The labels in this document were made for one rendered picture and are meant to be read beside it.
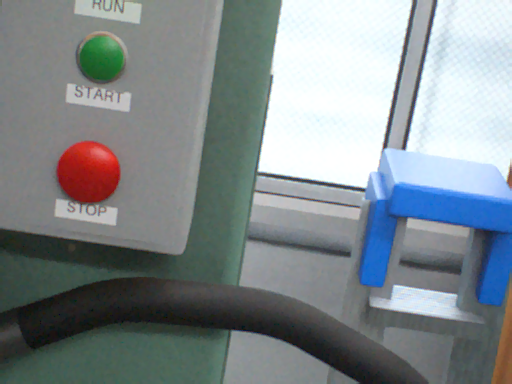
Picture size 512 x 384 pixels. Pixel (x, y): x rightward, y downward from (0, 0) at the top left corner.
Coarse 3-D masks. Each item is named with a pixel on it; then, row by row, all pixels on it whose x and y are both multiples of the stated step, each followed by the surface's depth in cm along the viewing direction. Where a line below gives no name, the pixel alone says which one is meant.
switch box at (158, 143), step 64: (64, 0) 47; (128, 0) 47; (192, 0) 46; (0, 64) 48; (64, 64) 48; (128, 64) 47; (192, 64) 47; (0, 128) 49; (64, 128) 49; (128, 128) 49; (192, 128) 49; (0, 192) 50; (64, 192) 50; (128, 192) 50; (192, 192) 50
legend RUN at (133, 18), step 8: (80, 0) 47; (88, 0) 47; (96, 0) 47; (104, 0) 47; (112, 0) 47; (80, 8) 47; (88, 8) 47; (96, 8) 47; (104, 8) 47; (112, 8) 47; (120, 8) 47; (128, 8) 47; (136, 8) 47; (96, 16) 47; (104, 16) 47; (112, 16) 47; (120, 16) 47; (128, 16) 47; (136, 16) 47
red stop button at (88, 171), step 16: (80, 144) 48; (96, 144) 48; (64, 160) 48; (80, 160) 48; (96, 160) 48; (112, 160) 48; (64, 176) 48; (80, 176) 48; (96, 176) 48; (112, 176) 48; (80, 192) 49; (96, 192) 49; (112, 192) 49
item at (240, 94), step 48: (0, 0) 53; (240, 0) 53; (240, 48) 53; (240, 96) 54; (240, 144) 55; (240, 192) 56; (0, 240) 57; (48, 240) 57; (192, 240) 57; (240, 240) 57; (0, 288) 58; (48, 288) 58; (96, 336) 59; (144, 336) 59; (192, 336) 59
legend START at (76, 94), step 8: (72, 88) 48; (80, 88) 48; (88, 88) 48; (96, 88) 48; (72, 96) 48; (80, 96) 48; (88, 96) 48; (96, 96) 48; (104, 96) 48; (112, 96) 48; (120, 96) 48; (128, 96) 48; (88, 104) 48; (96, 104) 48; (104, 104) 48; (112, 104) 48; (120, 104) 48; (128, 104) 48
